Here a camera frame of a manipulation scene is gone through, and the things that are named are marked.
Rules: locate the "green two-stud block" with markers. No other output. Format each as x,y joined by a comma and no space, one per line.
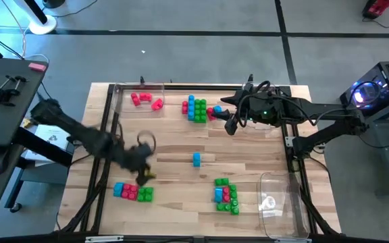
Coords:
145,198
223,207
233,191
221,182
145,191
235,207

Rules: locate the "small black clip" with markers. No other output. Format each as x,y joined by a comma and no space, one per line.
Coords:
142,80
250,78

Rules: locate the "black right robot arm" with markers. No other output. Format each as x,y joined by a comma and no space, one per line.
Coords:
356,121

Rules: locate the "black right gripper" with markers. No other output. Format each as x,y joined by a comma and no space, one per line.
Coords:
265,108

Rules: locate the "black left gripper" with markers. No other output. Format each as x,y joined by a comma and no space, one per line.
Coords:
135,157

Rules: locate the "white bracket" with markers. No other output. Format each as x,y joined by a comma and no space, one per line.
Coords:
289,141

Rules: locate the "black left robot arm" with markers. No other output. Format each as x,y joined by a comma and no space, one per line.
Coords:
79,135

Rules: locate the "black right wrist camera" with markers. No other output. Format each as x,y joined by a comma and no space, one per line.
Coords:
231,126

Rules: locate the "black metal table frame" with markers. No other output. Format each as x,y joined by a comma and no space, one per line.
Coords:
198,87

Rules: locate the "red and black device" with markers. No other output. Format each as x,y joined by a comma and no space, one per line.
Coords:
377,7

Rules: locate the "pink eraser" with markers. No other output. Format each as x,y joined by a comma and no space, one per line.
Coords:
37,67

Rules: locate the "black desk leg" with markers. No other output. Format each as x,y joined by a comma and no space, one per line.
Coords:
29,145

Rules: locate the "large green block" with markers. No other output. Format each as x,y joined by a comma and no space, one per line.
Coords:
200,111

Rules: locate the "black clamp tool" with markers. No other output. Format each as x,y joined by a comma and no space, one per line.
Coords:
7,90

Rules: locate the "long blue block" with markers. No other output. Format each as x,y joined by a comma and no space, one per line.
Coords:
191,108

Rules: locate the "white paper sheet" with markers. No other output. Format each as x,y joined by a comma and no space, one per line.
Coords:
51,136

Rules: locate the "red two-stud block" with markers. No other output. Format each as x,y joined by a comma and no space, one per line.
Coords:
135,100
226,195
157,105
184,107
210,110
126,191
134,193
145,97

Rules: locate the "small yellow object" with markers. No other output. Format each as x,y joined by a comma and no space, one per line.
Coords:
27,123

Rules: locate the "black computer case with lights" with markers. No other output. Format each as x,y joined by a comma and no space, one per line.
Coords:
380,87

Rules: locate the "black desk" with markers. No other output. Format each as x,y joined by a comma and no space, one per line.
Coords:
2,108

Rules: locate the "silver bracket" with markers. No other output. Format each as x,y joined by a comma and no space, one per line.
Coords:
104,239
287,240

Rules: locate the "black round base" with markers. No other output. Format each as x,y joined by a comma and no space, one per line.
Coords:
53,2

